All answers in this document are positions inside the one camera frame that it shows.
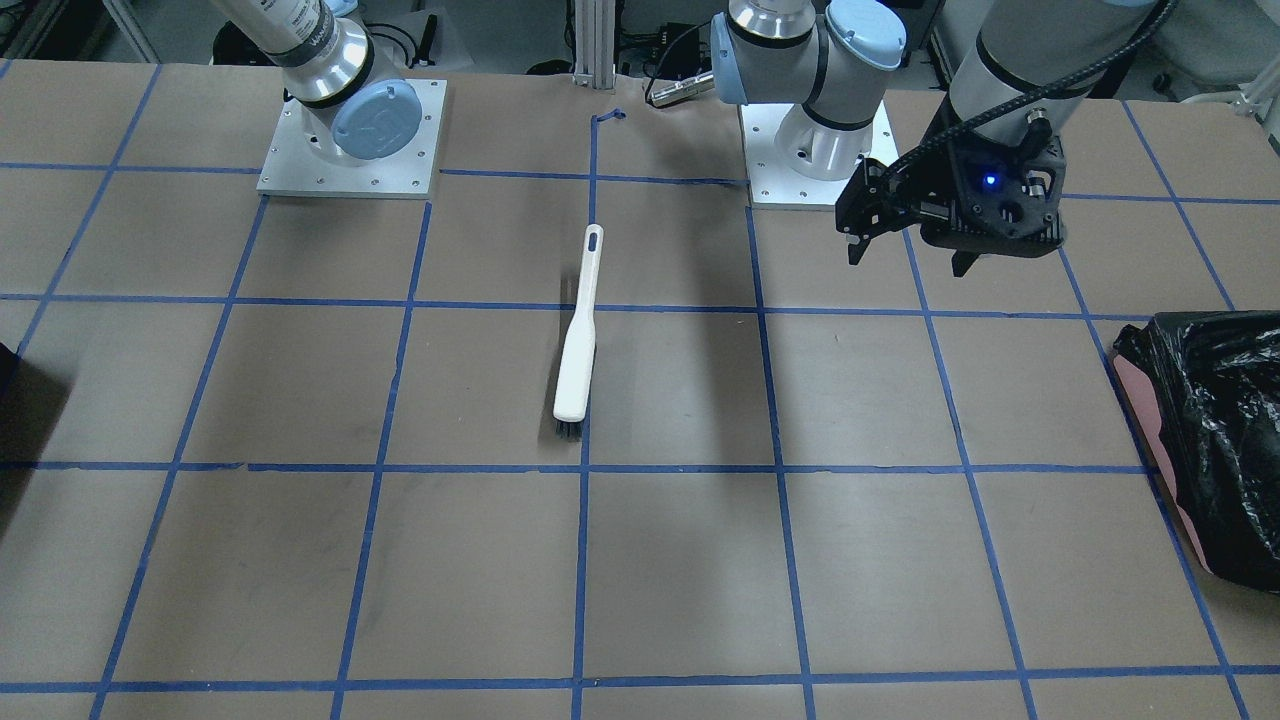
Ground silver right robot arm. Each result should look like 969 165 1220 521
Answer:
214 1 422 161

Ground white hand brush black bristles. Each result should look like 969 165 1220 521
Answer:
553 223 605 441

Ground black lined trash bin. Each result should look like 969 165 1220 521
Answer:
1112 311 1279 594

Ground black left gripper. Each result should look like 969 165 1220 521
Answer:
836 135 1068 278

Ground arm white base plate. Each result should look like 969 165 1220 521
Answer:
256 78 448 200
740 102 899 211

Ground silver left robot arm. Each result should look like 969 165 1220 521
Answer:
710 1 1175 277

